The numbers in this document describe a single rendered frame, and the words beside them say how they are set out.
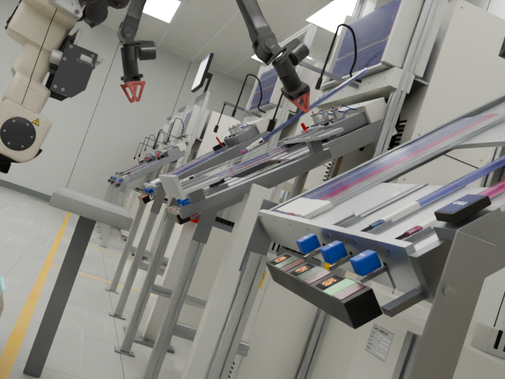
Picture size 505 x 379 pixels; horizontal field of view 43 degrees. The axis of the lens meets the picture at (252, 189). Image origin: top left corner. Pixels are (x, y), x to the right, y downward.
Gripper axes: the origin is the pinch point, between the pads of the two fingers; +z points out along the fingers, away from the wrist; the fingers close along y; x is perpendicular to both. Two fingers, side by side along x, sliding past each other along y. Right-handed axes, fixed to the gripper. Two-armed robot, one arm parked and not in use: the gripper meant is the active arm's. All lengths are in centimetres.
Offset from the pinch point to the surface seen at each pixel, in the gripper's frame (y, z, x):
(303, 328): -17, 60, 41
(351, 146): 0.7, 22.0, -8.6
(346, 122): 7.3, 16.8, -13.2
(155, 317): 80, 85, 92
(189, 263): -8, 18, 60
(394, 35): 9.7, 0.8, -43.4
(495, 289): 62, 192, -67
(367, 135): 1.2, 22.5, -15.6
